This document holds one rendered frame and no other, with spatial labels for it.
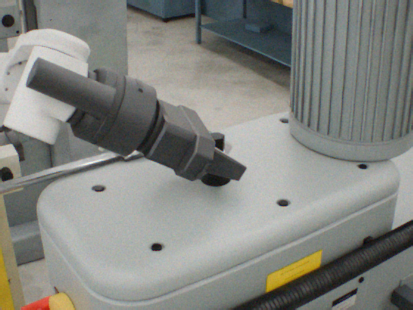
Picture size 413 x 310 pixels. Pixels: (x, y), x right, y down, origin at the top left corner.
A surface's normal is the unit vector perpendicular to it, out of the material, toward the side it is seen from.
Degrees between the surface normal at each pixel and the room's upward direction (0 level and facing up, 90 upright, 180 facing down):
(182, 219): 0
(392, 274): 90
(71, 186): 0
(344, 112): 90
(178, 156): 90
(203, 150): 53
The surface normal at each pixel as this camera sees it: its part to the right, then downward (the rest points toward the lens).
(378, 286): 0.55, 0.40
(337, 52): -0.51, 0.40
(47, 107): 0.45, 0.09
